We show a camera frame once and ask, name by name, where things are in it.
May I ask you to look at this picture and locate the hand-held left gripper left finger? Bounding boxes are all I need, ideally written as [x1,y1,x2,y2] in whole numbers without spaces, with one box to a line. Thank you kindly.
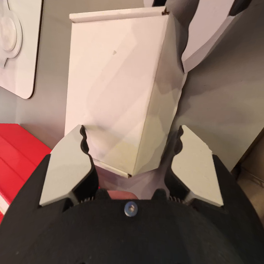
[39,124,99,207]

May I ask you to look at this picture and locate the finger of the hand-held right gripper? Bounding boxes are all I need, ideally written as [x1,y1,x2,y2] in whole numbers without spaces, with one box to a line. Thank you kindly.
[179,0,244,74]
[143,0,171,9]

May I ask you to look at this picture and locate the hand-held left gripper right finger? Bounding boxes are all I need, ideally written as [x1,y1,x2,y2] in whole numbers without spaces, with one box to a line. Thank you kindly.
[163,125,224,207]

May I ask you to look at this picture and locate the white cardboard box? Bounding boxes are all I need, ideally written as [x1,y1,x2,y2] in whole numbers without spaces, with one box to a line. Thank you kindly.
[64,6,188,179]

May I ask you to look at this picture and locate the red plastic bin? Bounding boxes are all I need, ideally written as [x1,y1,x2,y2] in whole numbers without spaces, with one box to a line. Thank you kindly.
[0,123,52,215]

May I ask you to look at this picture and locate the brown cardboard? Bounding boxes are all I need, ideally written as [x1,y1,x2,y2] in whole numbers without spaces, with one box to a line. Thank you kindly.
[231,134,264,209]

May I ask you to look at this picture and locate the white flat board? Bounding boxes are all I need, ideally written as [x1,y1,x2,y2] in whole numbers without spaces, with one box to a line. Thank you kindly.
[0,0,44,100]

